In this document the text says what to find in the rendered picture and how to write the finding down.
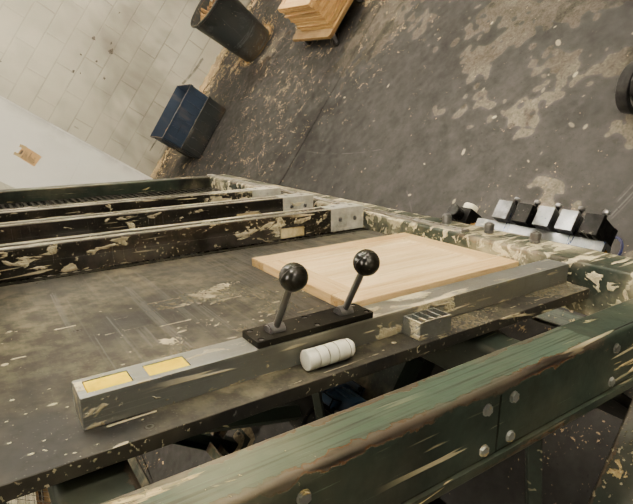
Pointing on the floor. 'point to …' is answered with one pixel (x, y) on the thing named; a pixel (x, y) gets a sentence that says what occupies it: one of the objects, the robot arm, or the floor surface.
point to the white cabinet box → (39, 150)
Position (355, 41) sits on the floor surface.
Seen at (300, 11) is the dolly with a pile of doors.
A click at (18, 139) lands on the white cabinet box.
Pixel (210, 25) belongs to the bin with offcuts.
